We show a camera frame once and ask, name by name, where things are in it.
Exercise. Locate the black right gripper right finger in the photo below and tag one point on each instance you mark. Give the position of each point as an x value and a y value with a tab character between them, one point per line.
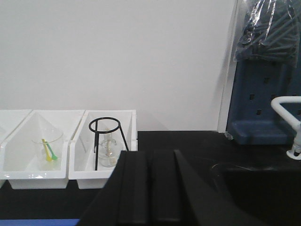
179	197

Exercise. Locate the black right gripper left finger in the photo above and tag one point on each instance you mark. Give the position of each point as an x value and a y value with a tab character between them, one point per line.
123	201

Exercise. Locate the blue-grey pegboard drying rack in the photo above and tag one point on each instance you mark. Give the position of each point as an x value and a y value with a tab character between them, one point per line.
251	119

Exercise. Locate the clear round glass flask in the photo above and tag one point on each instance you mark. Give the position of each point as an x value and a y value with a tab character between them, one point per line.
108	153

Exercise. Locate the white right storage bin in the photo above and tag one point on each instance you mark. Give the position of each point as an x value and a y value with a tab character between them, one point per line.
82	156

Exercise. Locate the white storage bin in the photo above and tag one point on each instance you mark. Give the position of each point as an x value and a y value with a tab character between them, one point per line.
82	156
66	121
16	148

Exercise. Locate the black metal tripod stand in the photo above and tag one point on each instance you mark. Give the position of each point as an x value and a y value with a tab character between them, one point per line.
93	127

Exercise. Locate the blue plastic tray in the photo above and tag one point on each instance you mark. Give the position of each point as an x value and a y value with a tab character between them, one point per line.
39	222

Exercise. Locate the green plastic spatula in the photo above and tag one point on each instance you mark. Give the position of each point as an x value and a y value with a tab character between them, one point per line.
51	152

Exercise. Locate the yellow plastic spatula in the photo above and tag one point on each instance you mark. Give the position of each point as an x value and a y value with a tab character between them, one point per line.
48	157

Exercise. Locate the clear beaker in middle bin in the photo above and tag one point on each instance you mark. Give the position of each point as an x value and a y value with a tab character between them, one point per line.
55	139

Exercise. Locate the black sink basin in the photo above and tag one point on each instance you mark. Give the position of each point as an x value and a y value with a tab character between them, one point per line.
272	195

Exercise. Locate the white middle storage bin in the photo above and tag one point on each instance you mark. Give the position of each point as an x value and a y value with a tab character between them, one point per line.
66	121

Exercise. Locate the white lab faucet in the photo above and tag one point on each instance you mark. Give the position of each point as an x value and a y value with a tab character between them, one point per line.
295	151

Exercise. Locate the white left storage bin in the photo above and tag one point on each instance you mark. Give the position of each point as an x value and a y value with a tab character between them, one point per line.
16	148

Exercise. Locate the clear plastic bag of pegs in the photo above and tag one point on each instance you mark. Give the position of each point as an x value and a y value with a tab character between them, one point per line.
271	31

